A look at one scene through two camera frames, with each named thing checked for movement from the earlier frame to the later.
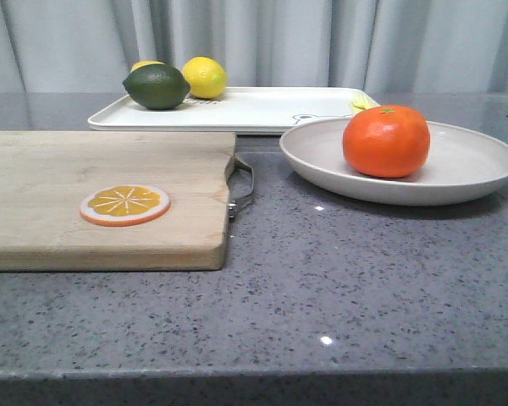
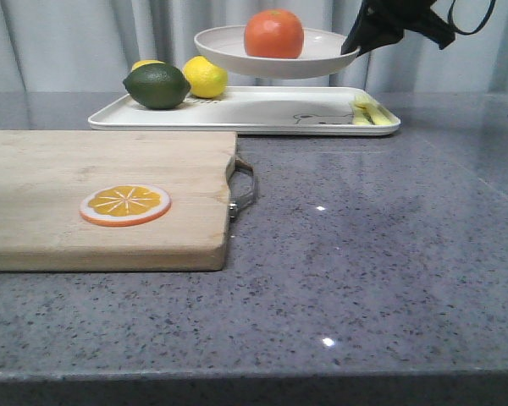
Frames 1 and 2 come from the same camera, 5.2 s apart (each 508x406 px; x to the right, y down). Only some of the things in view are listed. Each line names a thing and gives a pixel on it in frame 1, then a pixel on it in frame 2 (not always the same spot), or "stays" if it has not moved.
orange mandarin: (387, 141) to (273, 34)
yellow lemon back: (146, 63) stays
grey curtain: (384, 46) stays
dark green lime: (156, 85) stays
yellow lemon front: (207, 78) stays
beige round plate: (461, 161) to (223, 48)
